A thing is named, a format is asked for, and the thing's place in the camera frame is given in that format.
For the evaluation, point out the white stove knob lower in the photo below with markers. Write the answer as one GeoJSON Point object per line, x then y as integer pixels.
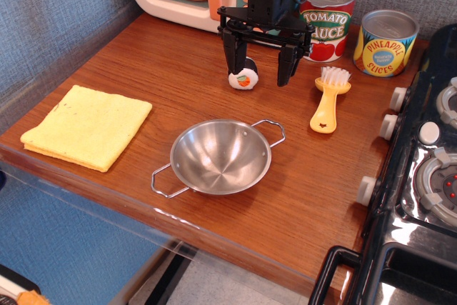
{"type": "Point", "coordinates": [365, 190]}

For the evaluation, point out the white stove knob middle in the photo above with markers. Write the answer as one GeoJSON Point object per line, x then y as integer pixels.
{"type": "Point", "coordinates": [387, 127]}

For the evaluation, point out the white stove knob upper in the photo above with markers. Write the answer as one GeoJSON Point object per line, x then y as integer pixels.
{"type": "Point", "coordinates": [397, 98]}

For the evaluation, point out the tomato sauce can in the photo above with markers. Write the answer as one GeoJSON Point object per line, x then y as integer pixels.
{"type": "Point", "coordinates": [331, 19]}

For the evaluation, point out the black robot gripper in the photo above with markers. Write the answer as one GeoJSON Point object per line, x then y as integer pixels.
{"type": "Point", "coordinates": [265, 22]}

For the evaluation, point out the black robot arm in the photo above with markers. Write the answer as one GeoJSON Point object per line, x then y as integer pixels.
{"type": "Point", "coordinates": [267, 23]}

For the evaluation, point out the white stove knob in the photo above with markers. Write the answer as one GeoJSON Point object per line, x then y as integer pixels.
{"type": "Point", "coordinates": [387, 127]}
{"type": "Point", "coordinates": [397, 98]}
{"type": "Point", "coordinates": [365, 190]}

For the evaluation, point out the stainless steel colander bowl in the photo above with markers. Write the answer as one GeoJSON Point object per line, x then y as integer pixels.
{"type": "Point", "coordinates": [222, 156]}

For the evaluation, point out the black toy stove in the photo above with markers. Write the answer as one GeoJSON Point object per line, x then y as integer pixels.
{"type": "Point", "coordinates": [409, 235]}

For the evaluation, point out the pineapple slices can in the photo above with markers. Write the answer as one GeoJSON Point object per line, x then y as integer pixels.
{"type": "Point", "coordinates": [385, 42]}

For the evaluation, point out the toy sushi roll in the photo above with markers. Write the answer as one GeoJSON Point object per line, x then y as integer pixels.
{"type": "Point", "coordinates": [247, 78]}

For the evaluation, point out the orange object bottom left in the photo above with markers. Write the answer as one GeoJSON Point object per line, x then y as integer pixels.
{"type": "Point", "coordinates": [31, 298]}

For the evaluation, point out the yellow dish brush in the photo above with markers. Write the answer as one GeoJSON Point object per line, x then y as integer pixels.
{"type": "Point", "coordinates": [332, 82]}

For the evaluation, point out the yellow folded towel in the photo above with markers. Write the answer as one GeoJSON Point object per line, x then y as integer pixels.
{"type": "Point", "coordinates": [88, 127]}

